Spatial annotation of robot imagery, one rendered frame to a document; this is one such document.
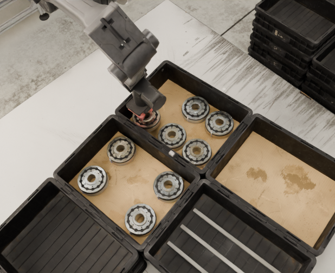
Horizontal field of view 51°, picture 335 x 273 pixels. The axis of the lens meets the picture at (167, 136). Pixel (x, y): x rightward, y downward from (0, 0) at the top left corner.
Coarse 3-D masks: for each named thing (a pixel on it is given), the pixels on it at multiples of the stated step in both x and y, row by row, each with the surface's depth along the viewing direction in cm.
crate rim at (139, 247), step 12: (108, 120) 125; (120, 120) 124; (96, 132) 123; (84, 144) 121; (156, 144) 119; (72, 156) 121; (168, 156) 116; (60, 168) 117; (60, 180) 115; (72, 192) 113; (168, 216) 107; (156, 228) 106; (132, 240) 104; (144, 240) 104
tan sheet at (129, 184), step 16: (96, 160) 129; (144, 160) 127; (112, 176) 125; (128, 176) 125; (144, 176) 124; (80, 192) 124; (112, 192) 123; (128, 192) 122; (144, 192) 122; (112, 208) 120; (128, 208) 119; (160, 208) 119
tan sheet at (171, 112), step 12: (168, 84) 142; (168, 96) 139; (180, 96) 139; (168, 108) 137; (180, 108) 136; (132, 120) 135; (168, 120) 134; (180, 120) 134; (156, 132) 132; (192, 132) 131; (204, 132) 131; (216, 144) 128
